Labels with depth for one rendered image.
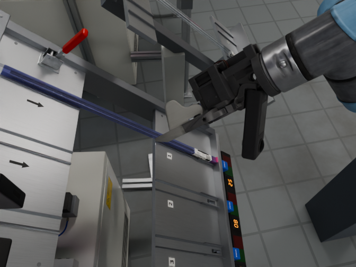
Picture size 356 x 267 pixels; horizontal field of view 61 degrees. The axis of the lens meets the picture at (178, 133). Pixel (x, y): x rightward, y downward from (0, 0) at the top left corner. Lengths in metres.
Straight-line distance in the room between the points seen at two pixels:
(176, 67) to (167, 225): 0.47
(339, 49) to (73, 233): 0.72
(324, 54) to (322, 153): 1.36
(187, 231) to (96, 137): 1.16
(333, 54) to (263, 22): 1.96
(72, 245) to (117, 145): 0.89
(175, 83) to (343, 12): 0.60
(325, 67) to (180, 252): 0.41
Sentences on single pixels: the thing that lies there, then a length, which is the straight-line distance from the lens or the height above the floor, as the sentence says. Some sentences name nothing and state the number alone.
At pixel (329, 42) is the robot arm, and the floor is 1.16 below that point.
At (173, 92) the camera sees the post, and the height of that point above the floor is 0.67.
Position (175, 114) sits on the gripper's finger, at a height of 1.02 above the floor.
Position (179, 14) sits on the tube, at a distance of 0.81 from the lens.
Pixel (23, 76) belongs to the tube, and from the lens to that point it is 0.56.
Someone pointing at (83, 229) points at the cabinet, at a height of 0.62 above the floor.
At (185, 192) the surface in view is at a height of 0.79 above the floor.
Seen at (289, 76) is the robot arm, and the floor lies 1.11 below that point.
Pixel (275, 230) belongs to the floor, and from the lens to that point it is 1.53.
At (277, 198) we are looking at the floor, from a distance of 1.59.
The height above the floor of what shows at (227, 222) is 0.73.
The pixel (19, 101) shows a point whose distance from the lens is 0.54.
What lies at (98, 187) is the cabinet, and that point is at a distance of 0.89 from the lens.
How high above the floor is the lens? 1.42
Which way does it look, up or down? 58 degrees down
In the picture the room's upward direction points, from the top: straight up
